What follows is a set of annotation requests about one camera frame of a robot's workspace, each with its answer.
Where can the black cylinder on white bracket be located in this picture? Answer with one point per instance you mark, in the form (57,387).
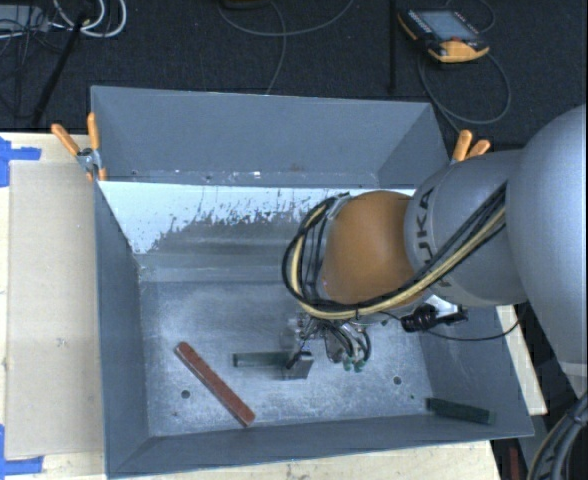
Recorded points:
(418,320)

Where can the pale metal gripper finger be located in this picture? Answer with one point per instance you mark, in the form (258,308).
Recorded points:
(303,360)
(291,333)

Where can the grey metal bin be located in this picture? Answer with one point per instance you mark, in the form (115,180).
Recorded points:
(254,318)

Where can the dark green flat block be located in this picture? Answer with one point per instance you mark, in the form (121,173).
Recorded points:
(460,411)
(261,359)

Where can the pale wood board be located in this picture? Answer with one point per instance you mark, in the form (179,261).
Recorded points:
(49,318)

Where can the red-brown flat block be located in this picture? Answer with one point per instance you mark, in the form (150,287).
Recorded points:
(214,383)

